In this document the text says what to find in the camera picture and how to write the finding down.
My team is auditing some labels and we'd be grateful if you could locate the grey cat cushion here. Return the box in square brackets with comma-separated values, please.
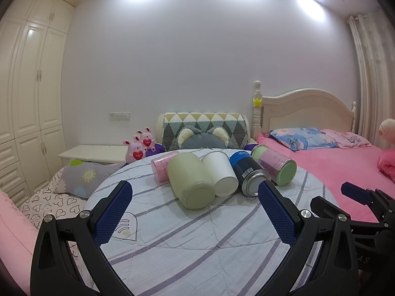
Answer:
[180, 126, 231, 150]

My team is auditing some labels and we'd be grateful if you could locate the pink blanket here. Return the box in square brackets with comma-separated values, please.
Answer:
[0, 190, 40, 273]

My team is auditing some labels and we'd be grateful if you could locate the white paper cup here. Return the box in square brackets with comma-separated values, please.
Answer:
[201, 151, 240, 197]

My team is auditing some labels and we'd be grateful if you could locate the blue floral pillow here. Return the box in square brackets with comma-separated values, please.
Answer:
[269, 127, 336, 151]

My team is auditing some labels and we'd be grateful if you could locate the cream curtain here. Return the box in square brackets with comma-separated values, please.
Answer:
[347, 9, 395, 146]

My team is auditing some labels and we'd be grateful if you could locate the purple cushion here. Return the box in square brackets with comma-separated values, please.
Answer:
[145, 143, 164, 157]

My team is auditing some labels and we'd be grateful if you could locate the pink bed sheet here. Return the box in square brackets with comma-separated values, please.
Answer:
[256, 134, 395, 224]

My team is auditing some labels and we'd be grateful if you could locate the cream wooden bed headboard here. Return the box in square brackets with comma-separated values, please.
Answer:
[253, 80, 357, 138]

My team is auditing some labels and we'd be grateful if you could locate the pink plush cushion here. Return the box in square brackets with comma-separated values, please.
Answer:
[378, 148, 395, 181]

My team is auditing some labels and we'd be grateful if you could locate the pale green cup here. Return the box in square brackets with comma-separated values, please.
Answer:
[167, 152, 216, 210]

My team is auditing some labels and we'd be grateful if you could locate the cream and pink plush toy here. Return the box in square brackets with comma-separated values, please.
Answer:
[378, 118, 395, 144]

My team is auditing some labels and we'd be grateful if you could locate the white nightstand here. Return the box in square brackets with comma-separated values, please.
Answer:
[58, 145, 131, 166]

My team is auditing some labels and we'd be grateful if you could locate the blue metal can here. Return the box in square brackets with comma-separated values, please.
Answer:
[229, 150, 268, 197]

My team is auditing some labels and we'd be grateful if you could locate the heart print sheet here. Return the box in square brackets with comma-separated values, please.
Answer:
[19, 166, 91, 223]

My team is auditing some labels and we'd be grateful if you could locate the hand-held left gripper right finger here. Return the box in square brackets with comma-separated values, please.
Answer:
[256, 181, 360, 296]

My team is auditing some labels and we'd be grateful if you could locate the green and pink cylinder container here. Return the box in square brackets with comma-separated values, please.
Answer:
[250, 145, 297, 187]

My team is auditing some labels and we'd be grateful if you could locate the cream wardrobe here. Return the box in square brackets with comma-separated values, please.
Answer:
[0, 0, 76, 208]

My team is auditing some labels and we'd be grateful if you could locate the triangle pattern headboard cover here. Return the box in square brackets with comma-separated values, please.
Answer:
[162, 112, 249, 152]

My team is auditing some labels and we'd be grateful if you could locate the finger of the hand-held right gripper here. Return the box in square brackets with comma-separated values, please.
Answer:
[341, 183, 395, 216]
[310, 195, 340, 220]

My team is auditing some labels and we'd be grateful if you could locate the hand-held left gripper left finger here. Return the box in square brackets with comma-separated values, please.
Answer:
[30, 180, 137, 296]

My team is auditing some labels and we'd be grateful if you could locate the pink bunny plush toy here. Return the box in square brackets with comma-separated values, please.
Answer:
[123, 136, 148, 163]
[137, 127, 156, 149]

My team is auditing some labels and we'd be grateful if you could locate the pink printed pillow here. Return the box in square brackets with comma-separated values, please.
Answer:
[320, 129, 372, 148]

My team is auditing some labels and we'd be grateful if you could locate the grey flower pillow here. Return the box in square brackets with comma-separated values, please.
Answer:
[57, 159, 124, 200]

